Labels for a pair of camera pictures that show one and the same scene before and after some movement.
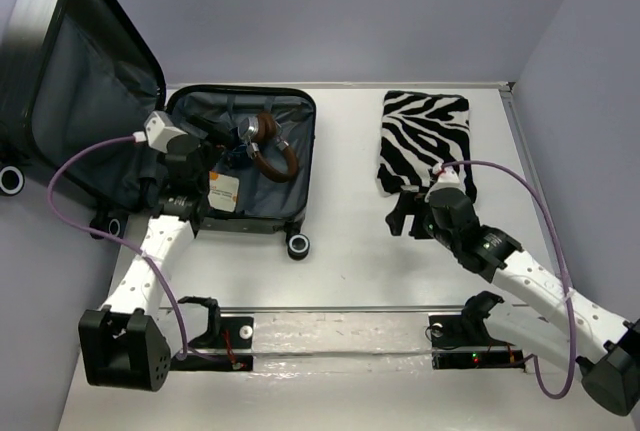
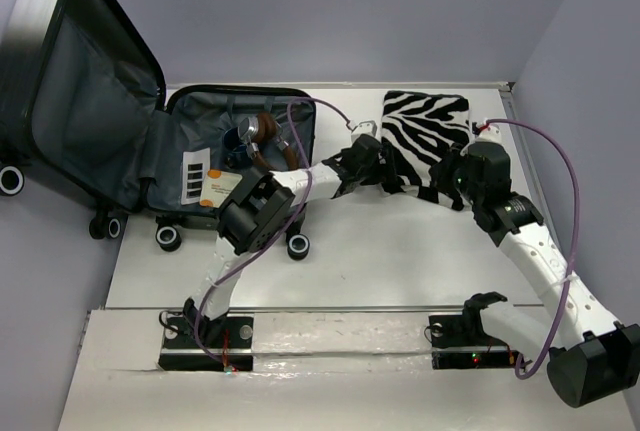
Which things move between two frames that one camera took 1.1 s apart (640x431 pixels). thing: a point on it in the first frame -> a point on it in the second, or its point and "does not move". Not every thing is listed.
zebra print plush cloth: (420, 131) does not move
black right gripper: (406, 203) -> (441, 171)
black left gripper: (216, 131) -> (385, 173)
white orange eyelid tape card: (223, 191) does not move
